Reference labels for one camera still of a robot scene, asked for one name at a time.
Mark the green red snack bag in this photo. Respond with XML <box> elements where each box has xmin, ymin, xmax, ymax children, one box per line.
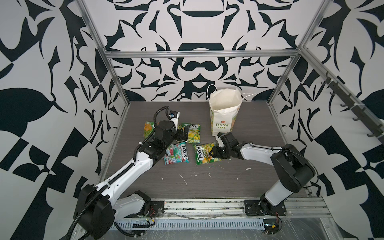
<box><xmin>144</xmin><ymin>121</ymin><xmax>155</xmax><ymax>138</ymax></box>

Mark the teal mint candy bag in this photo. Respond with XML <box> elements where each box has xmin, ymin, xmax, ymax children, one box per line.
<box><xmin>164</xmin><ymin>142</ymin><xmax>189</xmax><ymax>165</ymax></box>

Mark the yellow green snack bag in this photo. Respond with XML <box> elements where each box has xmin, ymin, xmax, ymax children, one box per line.
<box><xmin>178</xmin><ymin>123</ymin><xmax>201</xmax><ymax>144</ymax></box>

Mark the floral paper gift bag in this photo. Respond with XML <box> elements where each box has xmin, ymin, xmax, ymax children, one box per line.
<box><xmin>206</xmin><ymin>84</ymin><xmax>255</xmax><ymax>136</ymax></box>

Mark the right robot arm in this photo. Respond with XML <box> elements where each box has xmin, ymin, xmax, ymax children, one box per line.
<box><xmin>209</xmin><ymin>132</ymin><xmax>317</xmax><ymax>216</ymax></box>

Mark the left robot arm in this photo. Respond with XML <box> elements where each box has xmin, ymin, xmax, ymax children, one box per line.
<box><xmin>66</xmin><ymin>121</ymin><xmax>189</xmax><ymax>240</ymax></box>

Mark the green circuit board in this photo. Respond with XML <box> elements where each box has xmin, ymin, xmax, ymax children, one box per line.
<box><xmin>263</xmin><ymin>219</ymin><xmax>282</xmax><ymax>236</ymax></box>

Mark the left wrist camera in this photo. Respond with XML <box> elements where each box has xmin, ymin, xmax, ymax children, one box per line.
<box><xmin>167</xmin><ymin>111</ymin><xmax>180</xmax><ymax>129</ymax></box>

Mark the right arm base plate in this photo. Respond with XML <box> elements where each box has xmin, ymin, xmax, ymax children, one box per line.
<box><xmin>244</xmin><ymin>200</ymin><xmax>287</xmax><ymax>217</ymax></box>

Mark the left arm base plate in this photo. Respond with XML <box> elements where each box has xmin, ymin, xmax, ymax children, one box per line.
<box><xmin>125</xmin><ymin>201</ymin><xmax>165</xmax><ymax>218</ymax></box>

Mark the white slotted cable duct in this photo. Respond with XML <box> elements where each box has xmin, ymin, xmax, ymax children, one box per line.
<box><xmin>117</xmin><ymin>219</ymin><xmax>265</xmax><ymax>231</ymax></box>

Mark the aluminium cage frame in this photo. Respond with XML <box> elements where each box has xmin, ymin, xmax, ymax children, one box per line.
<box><xmin>74</xmin><ymin>0</ymin><xmax>384</xmax><ymax>199</ymax></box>

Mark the aluminium front rail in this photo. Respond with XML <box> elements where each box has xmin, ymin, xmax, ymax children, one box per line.
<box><xmin>77</xmin><ymin>197</ymin><xmax>332</xmax><ymax>220</ymax></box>

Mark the wall hook rail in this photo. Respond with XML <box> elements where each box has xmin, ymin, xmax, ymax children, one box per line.
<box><xmin>322</xmin><ymin>72</ymin><xmax>384</xmax><ymax>145</ymax></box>

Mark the black corrugated cable conduit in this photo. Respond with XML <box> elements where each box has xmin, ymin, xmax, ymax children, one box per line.
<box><xmin>64</xmin><ymin>105</ymin><xmax>172</xmax><ymax>240</ymax></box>

